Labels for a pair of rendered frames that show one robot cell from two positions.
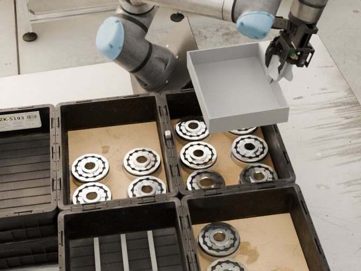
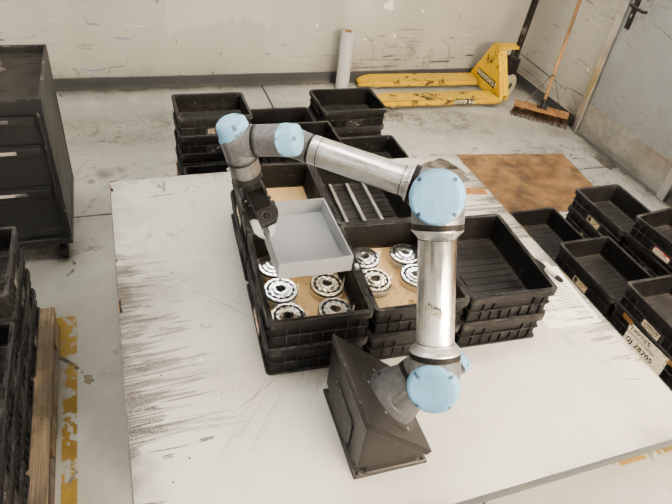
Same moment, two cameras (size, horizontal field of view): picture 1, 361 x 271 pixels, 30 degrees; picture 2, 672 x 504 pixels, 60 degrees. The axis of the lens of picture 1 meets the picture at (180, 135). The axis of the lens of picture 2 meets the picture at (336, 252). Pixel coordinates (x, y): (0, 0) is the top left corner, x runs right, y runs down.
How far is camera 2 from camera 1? 2.59 m
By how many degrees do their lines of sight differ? 96
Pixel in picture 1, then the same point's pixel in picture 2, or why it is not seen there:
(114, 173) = (395, 282)
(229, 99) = (306, 234)
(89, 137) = not seen: hidden behind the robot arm
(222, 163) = (304, 289)
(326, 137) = (187, 379)
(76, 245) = not seen: hidden behind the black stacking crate
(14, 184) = (471, 275)
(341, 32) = not seen: outside the picture
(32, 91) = (537, 439)
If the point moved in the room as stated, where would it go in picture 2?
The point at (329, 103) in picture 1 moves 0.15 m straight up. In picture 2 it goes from (168, 430) to (164, 395)
